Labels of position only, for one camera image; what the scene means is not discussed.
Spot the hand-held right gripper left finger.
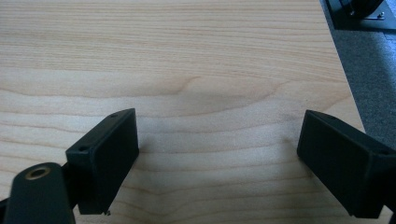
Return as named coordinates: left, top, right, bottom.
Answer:
left=64, top=107, right=140, bottom=216

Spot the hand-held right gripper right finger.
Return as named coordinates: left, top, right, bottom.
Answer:
left=296, top=109, right=396, bottom=219

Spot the black metal stand base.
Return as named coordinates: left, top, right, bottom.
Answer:
left=325, top=0, right=396, bottom=32

